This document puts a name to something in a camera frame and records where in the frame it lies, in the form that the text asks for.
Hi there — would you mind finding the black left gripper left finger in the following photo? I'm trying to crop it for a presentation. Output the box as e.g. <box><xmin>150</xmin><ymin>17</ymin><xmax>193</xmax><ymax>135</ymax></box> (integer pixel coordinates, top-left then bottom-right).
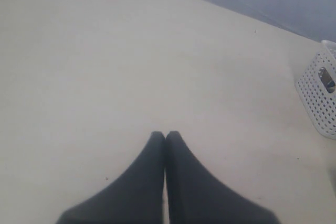
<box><xmin>57</xmin><ymin>131</ymin><xmax>165</xmax><ymax>223</ymax></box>

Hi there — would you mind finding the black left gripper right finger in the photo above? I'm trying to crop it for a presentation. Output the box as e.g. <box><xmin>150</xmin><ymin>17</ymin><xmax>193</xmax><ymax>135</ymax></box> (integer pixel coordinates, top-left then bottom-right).
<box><xmin>165</xmin><ymin>131</ymin><xmax>279</xmax><ymax>223</ymax></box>

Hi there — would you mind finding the white perforated plastic basket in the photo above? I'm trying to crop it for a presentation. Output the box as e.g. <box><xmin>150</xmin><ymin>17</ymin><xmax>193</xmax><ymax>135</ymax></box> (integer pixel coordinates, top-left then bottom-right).
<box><xmin>295</xmin><ymin>40</ymin><xmax>335</xmax><ymax>140</ymax></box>

